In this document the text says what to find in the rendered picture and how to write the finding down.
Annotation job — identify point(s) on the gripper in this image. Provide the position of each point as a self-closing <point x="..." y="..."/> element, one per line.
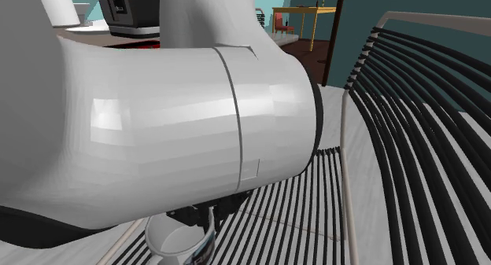
<point x="226" y="205"/>

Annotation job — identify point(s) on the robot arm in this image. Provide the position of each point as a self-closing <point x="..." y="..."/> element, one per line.
<point x="153" y="122"/>

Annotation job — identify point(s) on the white mug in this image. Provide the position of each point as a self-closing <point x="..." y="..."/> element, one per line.
<point x="165" y="252"/>

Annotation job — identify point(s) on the red flat object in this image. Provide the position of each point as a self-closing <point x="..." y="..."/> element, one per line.
<point x="147" y="44"/>

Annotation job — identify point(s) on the red chair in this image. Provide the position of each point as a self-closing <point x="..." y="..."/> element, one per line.
<point x="280" y="22"/>

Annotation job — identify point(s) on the yellow table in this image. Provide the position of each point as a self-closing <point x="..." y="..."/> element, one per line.
<point x="307" y="10"/>

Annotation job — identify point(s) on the black appliance silver base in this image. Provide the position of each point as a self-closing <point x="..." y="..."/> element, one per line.
<point x="132" y="7"/>

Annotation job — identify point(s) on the white plate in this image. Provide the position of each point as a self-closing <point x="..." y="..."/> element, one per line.
<point x="90" y="26"/>

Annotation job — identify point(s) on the white tapered cylinder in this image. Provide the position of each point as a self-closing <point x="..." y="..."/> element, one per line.
<point x="61" y="7"/>

